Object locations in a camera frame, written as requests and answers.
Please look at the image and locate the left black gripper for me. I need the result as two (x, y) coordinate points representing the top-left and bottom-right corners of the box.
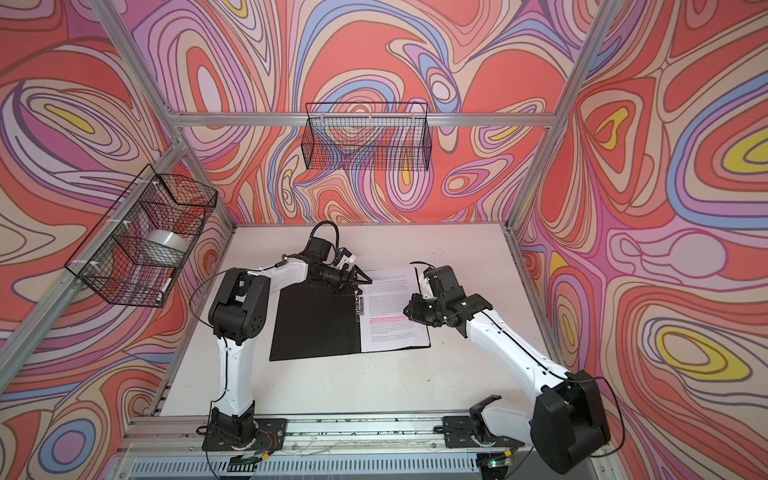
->
(315, 264), (372, 299)

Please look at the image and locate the white folder black inside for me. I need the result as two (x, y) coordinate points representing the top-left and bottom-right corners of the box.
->
(268, 266), (432, 362)

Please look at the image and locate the printed paper sheet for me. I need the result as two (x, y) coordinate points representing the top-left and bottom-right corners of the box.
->
(358, 266), (431, 353)

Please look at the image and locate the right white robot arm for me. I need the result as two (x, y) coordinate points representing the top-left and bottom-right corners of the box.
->
(403, 265), (611, 474)

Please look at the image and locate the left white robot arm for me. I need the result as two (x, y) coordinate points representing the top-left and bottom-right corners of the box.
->
(203, 255), (373, 451)

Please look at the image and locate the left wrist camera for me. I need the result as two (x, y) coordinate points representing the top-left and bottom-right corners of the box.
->
(302, 236), (334, 263)

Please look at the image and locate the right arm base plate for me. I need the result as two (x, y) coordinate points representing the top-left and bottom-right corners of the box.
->
(433, 415), (524, 451)

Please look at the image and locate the black wire basket back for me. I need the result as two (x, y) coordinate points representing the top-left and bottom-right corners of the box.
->
(301, 101), (432, 172)

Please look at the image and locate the black wire basket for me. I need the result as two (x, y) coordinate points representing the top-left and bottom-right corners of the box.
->
(301, 101), (432, 172)
(65, 165), (218, 308)

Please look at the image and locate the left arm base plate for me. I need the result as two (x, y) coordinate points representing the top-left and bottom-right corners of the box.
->
(202, 417), (288, 453)

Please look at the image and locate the black wire basket left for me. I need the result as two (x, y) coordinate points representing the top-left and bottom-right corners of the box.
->
(65, 165), (218, 308)

